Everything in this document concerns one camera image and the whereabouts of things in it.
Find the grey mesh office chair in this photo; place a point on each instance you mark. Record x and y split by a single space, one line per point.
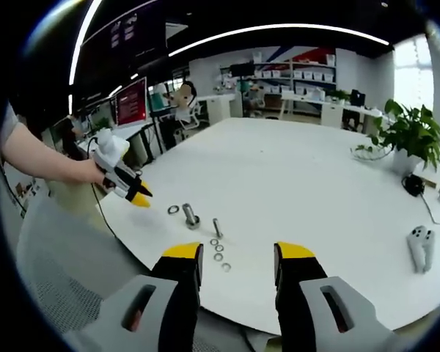
58 275

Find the white office chair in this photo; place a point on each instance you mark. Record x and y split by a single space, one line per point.
194 117

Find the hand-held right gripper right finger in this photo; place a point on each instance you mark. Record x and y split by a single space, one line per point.
330 315

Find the white cabinet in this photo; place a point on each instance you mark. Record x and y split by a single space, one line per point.
220 108

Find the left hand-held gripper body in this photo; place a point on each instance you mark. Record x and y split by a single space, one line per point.
111 148

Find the long curved ceiling light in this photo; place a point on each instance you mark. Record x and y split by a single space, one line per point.
278 26

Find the red-screen monitor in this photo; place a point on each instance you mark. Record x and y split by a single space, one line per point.
132 102

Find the short curved ceiling light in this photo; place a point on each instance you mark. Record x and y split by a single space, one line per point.
72 69

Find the large threaded steel stud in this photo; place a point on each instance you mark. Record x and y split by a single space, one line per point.
188 212

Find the white handheld controller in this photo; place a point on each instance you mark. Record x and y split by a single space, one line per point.
418 245

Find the storage shelf with white bins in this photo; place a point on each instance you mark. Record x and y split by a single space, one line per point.
308 75

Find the white desk with black legs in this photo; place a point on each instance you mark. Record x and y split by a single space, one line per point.
132 132

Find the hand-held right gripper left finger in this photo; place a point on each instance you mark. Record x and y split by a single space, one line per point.
139 311

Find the green potted plant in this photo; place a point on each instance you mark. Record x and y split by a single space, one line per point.
410 128

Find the person's left hand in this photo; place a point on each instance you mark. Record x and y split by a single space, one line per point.
88 172

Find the black desktop device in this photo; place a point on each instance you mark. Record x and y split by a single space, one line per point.
413 185

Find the black background monitor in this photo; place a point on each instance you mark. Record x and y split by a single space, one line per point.
358 97

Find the person's grey shirt sleeve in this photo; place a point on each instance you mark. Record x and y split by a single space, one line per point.
9 124

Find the long white background desk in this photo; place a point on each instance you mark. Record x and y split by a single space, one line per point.
330 108

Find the small threaded steel stud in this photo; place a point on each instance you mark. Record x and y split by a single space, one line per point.
216 225

